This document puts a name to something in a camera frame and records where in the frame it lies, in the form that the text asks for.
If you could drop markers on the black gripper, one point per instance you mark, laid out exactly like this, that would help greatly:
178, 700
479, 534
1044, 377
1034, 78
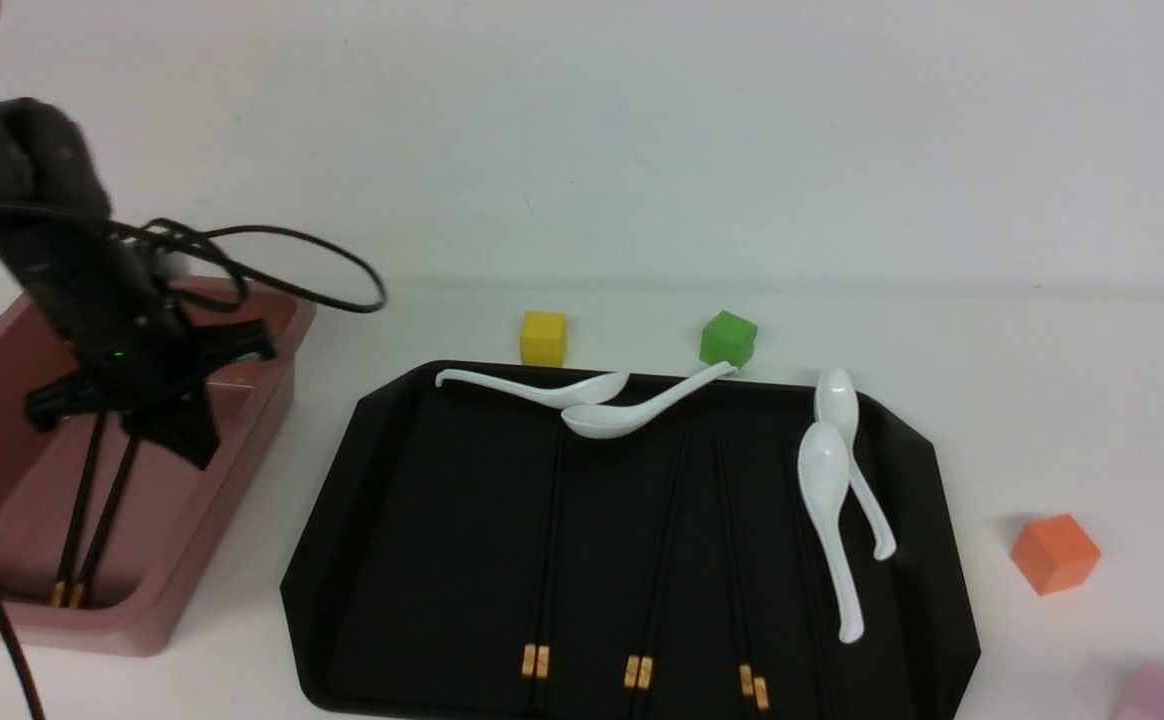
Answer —
137, 352

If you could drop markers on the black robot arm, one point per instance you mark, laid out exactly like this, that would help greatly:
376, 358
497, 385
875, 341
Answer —
47, 178

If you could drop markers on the pink plastic bin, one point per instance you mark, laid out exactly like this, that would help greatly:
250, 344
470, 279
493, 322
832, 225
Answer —
171, 516

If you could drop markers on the black plastic tray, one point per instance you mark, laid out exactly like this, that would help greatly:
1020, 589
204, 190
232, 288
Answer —
410, 590

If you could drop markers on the yellow cube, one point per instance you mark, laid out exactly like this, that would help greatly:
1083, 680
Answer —
543, 339

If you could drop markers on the white spoon far left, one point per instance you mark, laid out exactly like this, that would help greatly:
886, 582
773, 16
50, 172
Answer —
593, 391

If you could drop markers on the white spoon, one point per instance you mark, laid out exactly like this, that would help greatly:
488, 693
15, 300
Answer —
836, 403
593, 391
596, 421
823, 474

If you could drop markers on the white spoon centre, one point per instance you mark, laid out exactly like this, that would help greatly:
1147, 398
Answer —
596, 421

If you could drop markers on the green cube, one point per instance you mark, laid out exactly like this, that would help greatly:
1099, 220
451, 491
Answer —
727, 338

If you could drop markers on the white spoon right front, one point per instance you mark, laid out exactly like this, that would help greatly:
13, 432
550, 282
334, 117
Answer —
823, 474

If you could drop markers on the white spoon right rear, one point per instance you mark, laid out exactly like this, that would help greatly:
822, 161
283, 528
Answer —
836, 403

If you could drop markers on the orange cube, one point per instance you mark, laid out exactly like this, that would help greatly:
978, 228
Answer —
1055, 554

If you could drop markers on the pink cube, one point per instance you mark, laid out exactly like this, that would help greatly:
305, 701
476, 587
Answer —
1142, 696

